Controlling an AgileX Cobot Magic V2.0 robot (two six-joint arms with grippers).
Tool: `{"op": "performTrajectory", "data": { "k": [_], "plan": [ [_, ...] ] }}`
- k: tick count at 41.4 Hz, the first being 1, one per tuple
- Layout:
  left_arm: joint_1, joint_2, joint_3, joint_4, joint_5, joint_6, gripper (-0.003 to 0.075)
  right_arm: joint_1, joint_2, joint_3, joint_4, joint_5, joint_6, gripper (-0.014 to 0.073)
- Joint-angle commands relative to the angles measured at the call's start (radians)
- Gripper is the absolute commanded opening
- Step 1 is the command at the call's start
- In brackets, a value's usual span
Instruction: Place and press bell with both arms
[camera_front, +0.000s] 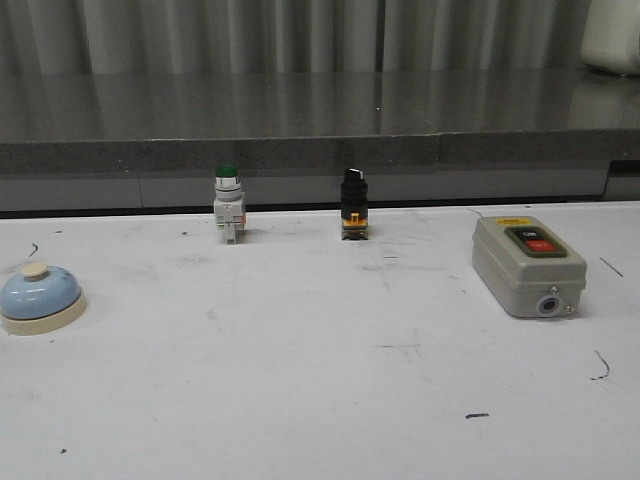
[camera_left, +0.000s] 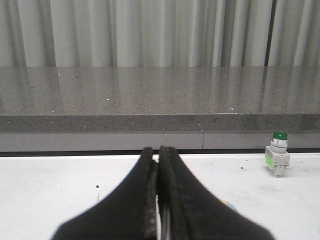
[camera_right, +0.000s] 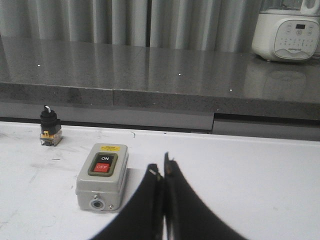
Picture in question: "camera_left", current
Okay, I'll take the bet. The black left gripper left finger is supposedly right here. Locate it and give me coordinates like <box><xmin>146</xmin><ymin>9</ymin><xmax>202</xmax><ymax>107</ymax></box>
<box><xmin>52</xmin><ymin>147</ymin><xmax>158</xmax><ymax>240</ymax></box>

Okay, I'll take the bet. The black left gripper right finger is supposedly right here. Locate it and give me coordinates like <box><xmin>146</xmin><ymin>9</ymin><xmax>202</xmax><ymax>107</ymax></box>
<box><xmin>157</xmin><ymin>146</ymin><xmax>274</xmax><ymax>240</ymax></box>

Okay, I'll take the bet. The blue service bell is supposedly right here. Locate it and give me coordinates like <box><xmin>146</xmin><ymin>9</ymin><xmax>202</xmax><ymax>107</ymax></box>
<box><xmin>222</xmin><ymin>200</ymin><xmax>238</xmax><ymax>212</ymax></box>

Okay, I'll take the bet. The grey stone counter ledge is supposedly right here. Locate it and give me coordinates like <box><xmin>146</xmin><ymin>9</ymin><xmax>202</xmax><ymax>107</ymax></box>
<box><xmin>0</xmin><ymin>66</ymin><xmax>320</xmax><ymax>152</ymax></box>

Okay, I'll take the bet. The grey pleated curtain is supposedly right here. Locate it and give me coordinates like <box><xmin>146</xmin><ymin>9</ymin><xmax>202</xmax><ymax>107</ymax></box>
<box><xmin>0</xmin><ymin>0</ymin><xmax>320</xmax><ymax>67</ymax></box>

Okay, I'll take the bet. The green pilot lamp switch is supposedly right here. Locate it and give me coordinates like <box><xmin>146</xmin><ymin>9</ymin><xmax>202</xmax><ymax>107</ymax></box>
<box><xmin>265</xmin><ymin>130</ymin><xmax>290</xmax><ymax>178</ymax></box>

